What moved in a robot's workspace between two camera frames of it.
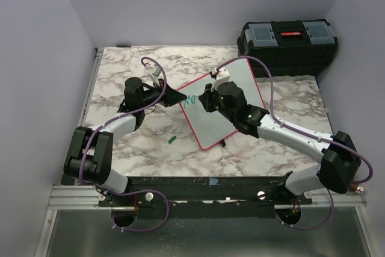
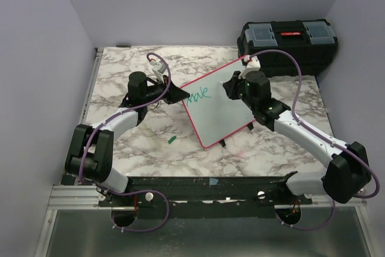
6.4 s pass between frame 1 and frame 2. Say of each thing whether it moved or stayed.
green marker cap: stayed
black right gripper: moved
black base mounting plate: stayed
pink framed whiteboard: stayed
